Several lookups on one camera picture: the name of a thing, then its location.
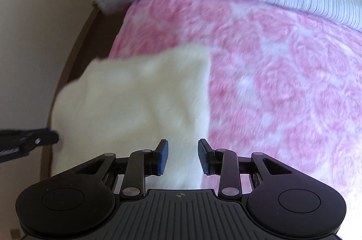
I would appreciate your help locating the cream striped knit sweater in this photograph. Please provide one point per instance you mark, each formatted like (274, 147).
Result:
(122, 106)

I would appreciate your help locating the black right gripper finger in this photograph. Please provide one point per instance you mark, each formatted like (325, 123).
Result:
(141, 164)
(19, 143)
(223, 163)

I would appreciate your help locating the pink floral blanket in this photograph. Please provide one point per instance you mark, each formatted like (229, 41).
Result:
(282, 82)

